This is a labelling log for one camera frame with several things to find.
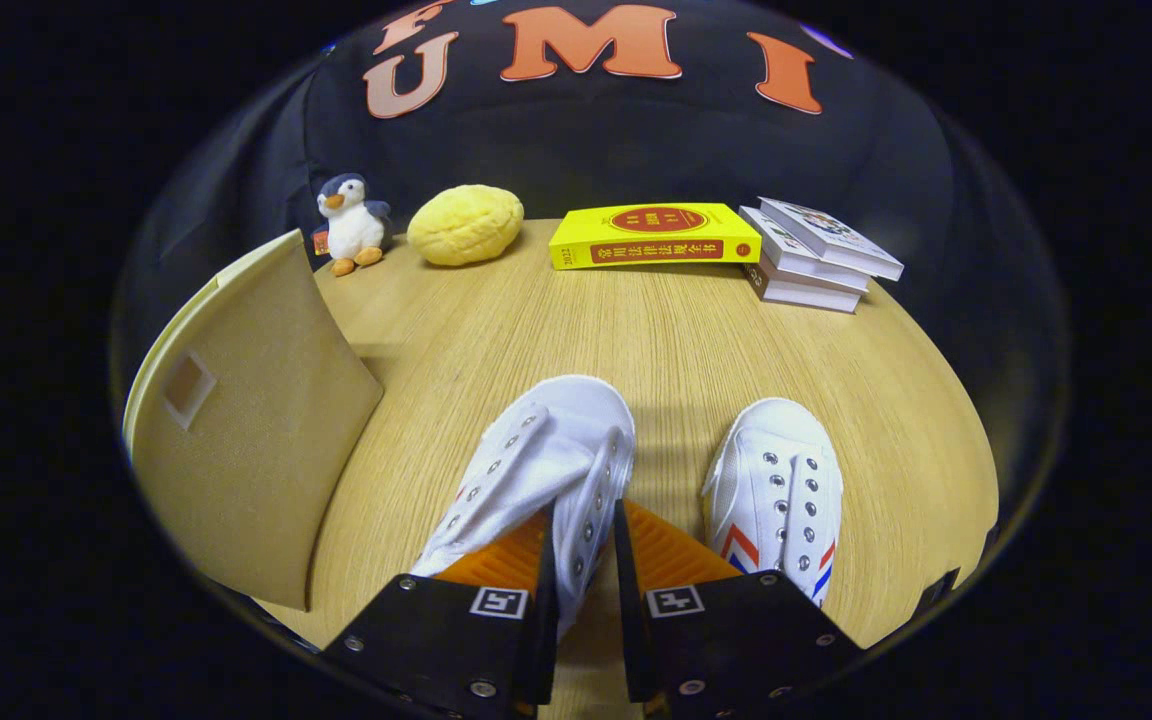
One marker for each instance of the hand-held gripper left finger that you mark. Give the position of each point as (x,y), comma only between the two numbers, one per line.
(548,640)

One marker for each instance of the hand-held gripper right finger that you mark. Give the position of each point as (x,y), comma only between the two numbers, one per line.
(628,640)

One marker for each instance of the white canvas shoe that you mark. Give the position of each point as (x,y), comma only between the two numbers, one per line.
(536,450)
(776,480)

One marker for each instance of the beige fabric storage box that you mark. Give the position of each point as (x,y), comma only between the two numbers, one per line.
(256,440)

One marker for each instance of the black table edge block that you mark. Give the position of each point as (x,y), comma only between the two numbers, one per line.
(936,592)

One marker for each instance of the yellow book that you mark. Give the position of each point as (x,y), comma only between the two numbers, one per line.
(656,240)

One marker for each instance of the yellow bread-shaped plush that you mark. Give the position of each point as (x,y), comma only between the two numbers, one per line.
(466,225)

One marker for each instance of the white book with picture cover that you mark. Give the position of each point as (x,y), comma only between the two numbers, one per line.
(826,235)

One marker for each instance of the penguin plush toy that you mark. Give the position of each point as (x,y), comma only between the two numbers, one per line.
(354,230)

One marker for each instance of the black backdrop cloth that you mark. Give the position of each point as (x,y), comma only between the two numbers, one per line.
(636,150)

